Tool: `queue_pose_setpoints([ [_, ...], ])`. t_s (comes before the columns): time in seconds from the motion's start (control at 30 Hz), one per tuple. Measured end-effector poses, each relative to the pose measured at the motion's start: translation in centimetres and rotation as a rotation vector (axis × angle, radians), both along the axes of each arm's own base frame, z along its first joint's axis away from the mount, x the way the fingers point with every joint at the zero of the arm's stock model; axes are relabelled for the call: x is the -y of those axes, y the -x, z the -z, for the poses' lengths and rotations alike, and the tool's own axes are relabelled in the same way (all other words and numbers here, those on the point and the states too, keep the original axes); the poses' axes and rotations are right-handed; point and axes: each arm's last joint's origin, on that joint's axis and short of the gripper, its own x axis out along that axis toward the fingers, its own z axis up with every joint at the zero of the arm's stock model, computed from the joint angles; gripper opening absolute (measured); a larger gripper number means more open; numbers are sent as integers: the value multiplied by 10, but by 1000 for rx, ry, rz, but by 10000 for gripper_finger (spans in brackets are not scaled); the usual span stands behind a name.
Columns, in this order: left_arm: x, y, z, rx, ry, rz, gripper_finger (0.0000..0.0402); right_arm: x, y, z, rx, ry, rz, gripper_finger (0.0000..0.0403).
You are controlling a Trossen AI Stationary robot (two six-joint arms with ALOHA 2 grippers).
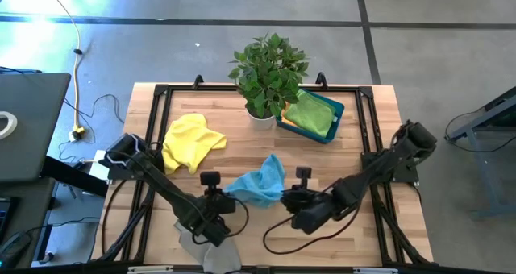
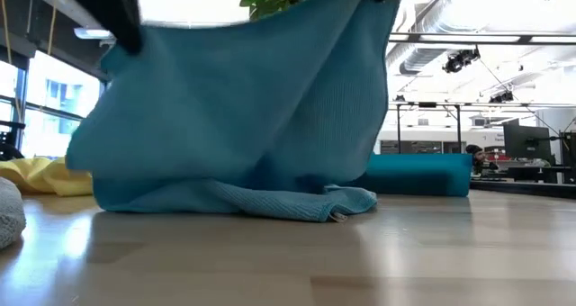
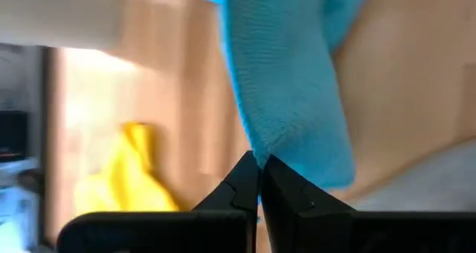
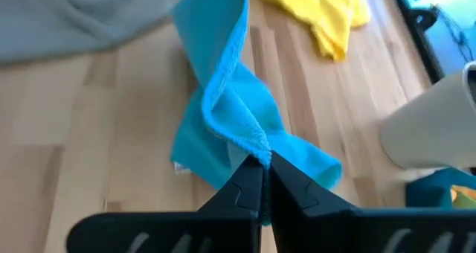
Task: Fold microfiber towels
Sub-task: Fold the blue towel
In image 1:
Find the silver aluminium bar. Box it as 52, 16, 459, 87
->
127, 265, 174, 273
353, 267, 399, 274

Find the white tape roll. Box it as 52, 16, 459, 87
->
0, 110, 19, 141

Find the dark gray laptop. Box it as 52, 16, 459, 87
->
0, 72, 73, 183

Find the yellow floor cable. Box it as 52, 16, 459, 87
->
42, 0, 88, 142

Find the green microfiber towel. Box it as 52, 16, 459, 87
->
281, 89, 338, 139

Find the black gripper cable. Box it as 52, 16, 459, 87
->
192, 197, 251, 246
262, 201, 364, 255

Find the gray microfiber towel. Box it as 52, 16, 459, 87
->
173, 221, 243, 274

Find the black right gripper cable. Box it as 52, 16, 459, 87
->
262, 201, 364, 255

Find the orange microfiber towel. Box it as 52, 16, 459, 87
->
280, 108, 299, 129

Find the teal plastic bin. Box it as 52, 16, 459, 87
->
275, 89, 346, 145

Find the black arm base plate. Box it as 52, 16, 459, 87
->
360, 151, 419, 183
106, 160, 164, 182

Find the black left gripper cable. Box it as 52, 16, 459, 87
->
192, 197, 251, 246

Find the cyan microfiber towel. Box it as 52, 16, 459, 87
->
223, 152, 288, 210

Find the yellow microfiber towel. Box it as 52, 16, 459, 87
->
160, 112, 228, 176

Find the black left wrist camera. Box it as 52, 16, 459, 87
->
200, 171, 222, 189

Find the black floor cable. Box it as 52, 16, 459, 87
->
58, 93, 126, 164

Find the gray metal table frame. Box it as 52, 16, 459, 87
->
443, 86, 516, 221

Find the white power box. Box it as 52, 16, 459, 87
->
87, 149, 110, 183

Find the black side desk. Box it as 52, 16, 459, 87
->
0, 156, 110, 269

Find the green plant in white pot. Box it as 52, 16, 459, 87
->
227, 31, 310, 132

